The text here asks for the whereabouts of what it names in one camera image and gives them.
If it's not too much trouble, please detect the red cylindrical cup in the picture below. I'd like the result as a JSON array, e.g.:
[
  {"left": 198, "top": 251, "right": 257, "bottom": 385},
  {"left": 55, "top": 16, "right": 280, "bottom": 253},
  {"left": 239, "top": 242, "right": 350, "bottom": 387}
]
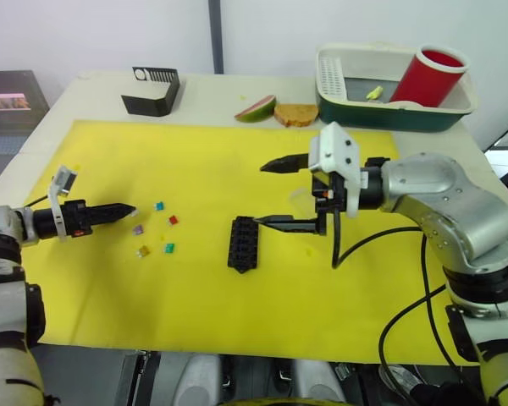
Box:
[{"left": 389, "top": 43, "right": 470, "bottom": 107}]

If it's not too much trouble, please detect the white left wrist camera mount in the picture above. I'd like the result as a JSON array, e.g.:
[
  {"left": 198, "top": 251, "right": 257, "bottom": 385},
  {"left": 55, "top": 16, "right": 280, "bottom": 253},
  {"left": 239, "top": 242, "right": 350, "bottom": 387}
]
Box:
[{"left": 47, "top": 165, "right": 79, "bottom": 244}]

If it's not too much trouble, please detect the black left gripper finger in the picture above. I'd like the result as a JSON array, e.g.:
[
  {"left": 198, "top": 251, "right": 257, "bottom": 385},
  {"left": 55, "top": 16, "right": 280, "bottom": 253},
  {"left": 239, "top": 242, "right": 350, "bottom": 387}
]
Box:
[
  {"left": 93, "top": 211, "right": 131, "bottom": 228},
  {"left": 92, "top": 202, "right": 136, "bottom": 217}
]

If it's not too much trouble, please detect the dark vertical wall post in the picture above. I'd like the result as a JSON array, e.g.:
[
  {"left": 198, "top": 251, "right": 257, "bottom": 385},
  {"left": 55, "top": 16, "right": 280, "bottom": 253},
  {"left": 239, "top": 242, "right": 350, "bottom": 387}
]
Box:
[{"left": 213, "top": 0, "right": 225, "bottom": 75}]

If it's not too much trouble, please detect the black angled plastic holder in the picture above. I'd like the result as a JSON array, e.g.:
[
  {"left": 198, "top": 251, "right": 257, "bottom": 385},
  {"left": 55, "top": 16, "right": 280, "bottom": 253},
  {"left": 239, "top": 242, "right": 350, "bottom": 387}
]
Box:
[{"left": 119, "top": 65, "right": 181, "bottom": 118}]

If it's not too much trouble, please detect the grey rounded shape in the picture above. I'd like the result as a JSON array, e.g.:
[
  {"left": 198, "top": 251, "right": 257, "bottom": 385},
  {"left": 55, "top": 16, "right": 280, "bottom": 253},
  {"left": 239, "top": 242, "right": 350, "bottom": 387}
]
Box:
[
  {"left": 180, "top": 353, "right": 226, "bottom": 403},
  {"left": 293, "top": 358, "right": 349, "bottom": 403}
]

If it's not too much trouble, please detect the black fuse box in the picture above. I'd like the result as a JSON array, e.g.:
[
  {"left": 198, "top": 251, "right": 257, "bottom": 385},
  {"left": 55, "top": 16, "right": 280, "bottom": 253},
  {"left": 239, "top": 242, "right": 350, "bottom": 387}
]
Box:
[{"left": 226, "top": 215, "right": 262, "bottom": 276}]

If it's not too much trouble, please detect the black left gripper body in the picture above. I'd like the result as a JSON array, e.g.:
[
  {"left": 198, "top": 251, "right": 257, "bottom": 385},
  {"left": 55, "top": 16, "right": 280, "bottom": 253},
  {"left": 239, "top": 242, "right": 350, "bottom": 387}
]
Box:
[{"left": 63, "top": 199, "right": 96, "bottom": 239}]

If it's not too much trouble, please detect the brown bread slice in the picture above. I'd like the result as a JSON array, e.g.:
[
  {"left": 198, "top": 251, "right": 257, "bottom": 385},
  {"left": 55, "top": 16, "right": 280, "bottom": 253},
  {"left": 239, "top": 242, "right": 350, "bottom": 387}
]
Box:
[{"left": 273, "top": 102, "right": 320, "bottom": 128}]

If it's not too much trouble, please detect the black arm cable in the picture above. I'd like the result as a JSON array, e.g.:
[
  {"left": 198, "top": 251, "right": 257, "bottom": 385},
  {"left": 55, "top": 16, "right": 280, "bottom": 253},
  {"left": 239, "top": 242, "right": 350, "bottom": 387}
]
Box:
[
  {"left": 330, "top": 210, "right": 465, "bottom": 397},
  {"left": 23, "top": 194, "right": 52, "bottom": 210}
]

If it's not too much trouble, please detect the dark cabinet with pictures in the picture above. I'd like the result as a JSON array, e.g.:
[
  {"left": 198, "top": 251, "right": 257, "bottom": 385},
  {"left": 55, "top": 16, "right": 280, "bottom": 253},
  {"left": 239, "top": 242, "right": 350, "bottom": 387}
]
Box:
[{"left": 0, "top": 69, "right": 51, "bottom": 200}]

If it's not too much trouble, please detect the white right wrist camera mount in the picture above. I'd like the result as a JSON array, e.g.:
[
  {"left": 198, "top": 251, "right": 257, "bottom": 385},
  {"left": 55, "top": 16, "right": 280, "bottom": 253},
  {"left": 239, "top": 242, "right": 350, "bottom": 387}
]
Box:
[{"left": 307, "top": 122, "right": 362, "bottom": 219}]

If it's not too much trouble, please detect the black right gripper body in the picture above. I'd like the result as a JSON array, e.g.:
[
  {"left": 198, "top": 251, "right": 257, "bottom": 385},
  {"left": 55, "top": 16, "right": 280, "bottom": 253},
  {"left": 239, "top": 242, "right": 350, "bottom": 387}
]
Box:
[{"left": 312, "top": 168, "right": 348, "bottom": 215}]

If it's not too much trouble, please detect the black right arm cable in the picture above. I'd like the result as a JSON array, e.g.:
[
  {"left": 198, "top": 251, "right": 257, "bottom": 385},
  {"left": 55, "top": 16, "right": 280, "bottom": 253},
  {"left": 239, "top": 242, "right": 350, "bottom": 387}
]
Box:
[{"left": 330, "top": 210, "right": 465, "bottom": 397}]

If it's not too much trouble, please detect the red green fruit slice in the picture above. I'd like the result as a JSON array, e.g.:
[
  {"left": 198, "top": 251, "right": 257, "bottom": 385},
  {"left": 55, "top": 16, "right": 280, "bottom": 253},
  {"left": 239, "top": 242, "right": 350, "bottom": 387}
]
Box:
[{"left": 234, "top": 94, "right": 278, "bottom": 124}]

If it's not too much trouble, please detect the black metal frame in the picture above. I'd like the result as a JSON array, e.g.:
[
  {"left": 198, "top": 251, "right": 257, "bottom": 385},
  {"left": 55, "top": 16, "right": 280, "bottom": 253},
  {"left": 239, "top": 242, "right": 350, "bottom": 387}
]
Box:
[{"left": 113, "top": 349, "right": 163, "bottom": 406}]

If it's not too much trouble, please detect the clear fuse box cover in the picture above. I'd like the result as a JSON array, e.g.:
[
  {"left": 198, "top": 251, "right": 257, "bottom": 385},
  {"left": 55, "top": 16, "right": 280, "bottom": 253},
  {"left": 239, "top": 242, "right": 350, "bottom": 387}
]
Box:
[{"left": 289, "top": 187, "right": 319, "bottom": 217}]

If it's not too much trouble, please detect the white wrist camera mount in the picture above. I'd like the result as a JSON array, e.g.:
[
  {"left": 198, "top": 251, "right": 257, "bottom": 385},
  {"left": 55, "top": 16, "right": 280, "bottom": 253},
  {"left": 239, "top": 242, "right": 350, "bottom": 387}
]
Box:
[
  {"left": 47, "top": 165, "right": 79, "bottom": 244},
  {"left": 307, "top": 122, "right": 362, "bottom": 219}
]

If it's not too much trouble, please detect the yellow table mat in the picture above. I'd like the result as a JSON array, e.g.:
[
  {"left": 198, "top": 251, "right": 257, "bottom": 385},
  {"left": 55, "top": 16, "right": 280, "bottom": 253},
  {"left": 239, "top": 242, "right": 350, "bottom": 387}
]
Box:
[{"left": 35, "top": 118, "right": 494, "bottom": 367}]

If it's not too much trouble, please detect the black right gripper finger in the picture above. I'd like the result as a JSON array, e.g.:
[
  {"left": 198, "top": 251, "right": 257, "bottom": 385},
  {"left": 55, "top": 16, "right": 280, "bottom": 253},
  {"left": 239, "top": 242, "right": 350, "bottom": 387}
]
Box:
[
  {"left": 253, "top": 212, "right": 329, "bottom": 236},
  {"left": 259, "top": 152, "right": 312, "bottom": 175}
]

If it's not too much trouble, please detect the green white plastic basin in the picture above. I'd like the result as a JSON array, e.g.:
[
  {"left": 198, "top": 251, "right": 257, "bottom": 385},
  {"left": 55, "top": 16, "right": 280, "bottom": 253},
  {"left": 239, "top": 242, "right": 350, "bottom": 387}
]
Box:
[{"left": 313, "top": 41, "right": 480, "bottom": 134}]

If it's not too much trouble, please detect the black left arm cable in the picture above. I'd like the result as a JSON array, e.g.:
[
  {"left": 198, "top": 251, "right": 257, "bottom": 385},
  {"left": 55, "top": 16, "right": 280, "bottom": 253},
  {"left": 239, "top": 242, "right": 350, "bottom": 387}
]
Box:
[{"left": 23, "top": 194, "right": 52, "bottom": 210}]

